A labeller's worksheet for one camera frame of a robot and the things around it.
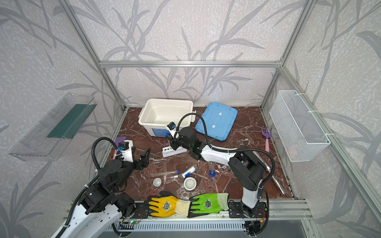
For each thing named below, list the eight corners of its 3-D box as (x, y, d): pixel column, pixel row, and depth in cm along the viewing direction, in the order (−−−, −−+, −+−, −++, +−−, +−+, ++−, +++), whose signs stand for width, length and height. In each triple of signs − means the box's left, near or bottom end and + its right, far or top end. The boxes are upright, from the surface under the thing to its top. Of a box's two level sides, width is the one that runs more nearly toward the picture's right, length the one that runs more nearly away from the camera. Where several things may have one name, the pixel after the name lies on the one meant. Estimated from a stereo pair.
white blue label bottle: (184, 178, 85) (183, 177, 84) (181, 175, 87) (181, 173, 85) (196, 170, 88) (196, 169, 87) (194, 167, 90) (193, 165, 88)
